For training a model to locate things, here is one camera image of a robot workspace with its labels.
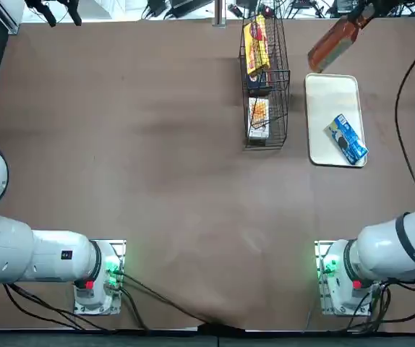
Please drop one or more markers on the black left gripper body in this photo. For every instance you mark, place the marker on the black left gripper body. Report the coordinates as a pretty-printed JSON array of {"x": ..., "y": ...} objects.
[{"x": 52, "y": 2}]

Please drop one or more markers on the amber tea bottle white cap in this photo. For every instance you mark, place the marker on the amber tea bottle white cap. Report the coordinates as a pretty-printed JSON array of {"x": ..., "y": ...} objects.
[{"x": 332, "y": 45}]

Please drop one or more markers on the blue Oreo cookie box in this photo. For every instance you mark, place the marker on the blue Oreo cookie box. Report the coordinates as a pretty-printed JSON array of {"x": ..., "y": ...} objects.
[{"x": 346, "y": 139}]

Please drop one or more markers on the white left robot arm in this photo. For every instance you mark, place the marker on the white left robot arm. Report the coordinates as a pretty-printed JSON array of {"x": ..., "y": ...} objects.
[{"x": 30, "y": 253}]

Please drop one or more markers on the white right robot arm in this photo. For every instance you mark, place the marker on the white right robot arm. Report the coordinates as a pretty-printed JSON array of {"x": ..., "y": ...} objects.
[{"x": 381, "y": 246}]

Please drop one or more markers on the white rectangular plastic tray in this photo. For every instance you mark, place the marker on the white rectangular plastic tray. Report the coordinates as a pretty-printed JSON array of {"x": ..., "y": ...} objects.
[{"x": 330, "y": 97}]

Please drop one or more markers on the black power adapter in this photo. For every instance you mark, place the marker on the black power adapter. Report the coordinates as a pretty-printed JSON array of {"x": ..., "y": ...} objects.
[{"x": 157, "y": 5}]

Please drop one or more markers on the yellow Nabati wafer box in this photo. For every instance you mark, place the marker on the yellow Nabati wafer box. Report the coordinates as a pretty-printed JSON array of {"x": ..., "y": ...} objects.
[{"x": 256, "y": 43}]

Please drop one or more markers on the grey ribbed power adapter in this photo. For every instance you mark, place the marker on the grey ribbed power adapter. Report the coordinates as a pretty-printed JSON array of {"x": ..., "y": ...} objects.
[{"x": 189, "y": 4}]

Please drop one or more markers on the Chocofello cookie box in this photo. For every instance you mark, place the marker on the Chocofello cookie box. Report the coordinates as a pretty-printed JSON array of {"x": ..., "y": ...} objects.
[{"x": 256, "y": 81}]

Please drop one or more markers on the black power strip red lights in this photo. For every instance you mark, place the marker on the black power strip red lights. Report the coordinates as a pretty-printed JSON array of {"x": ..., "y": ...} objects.
[{"x": 234, "y": 8}]

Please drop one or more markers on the white Franzzi biscuit box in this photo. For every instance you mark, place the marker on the white Franzzi biscuit box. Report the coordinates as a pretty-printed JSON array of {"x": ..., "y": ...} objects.
[{"x": 258, "y": 119}]

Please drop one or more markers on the aluminium frame profile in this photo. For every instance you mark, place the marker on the aluminium frame profile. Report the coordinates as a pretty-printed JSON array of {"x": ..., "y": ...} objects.
[{"x": 12, "y": 16}]

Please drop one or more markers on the aluminium profile post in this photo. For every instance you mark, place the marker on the aluminium profile post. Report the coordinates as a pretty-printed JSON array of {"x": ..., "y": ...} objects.
[{"x": 219, "y": 12}]

